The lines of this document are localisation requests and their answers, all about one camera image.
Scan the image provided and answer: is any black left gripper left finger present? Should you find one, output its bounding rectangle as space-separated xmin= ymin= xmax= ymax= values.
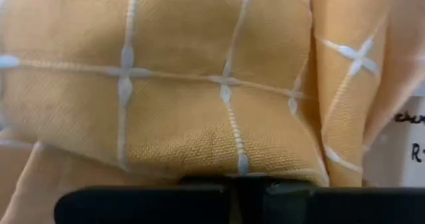
xmin=54 ymin=176 xmax=233 ymax=224

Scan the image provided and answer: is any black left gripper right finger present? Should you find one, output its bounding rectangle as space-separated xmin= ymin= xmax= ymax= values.
xmin=234 ymin=176 xmax=425 ymax=224

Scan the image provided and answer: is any white handwritten towel tag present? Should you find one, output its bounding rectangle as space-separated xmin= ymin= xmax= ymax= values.
xmin=361 ymin=96 xmax=425 ymax=188

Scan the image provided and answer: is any orange towel with white grid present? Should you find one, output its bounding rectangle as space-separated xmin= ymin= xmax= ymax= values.
xmin=0 ymin=0 xmax=425 ymax=224

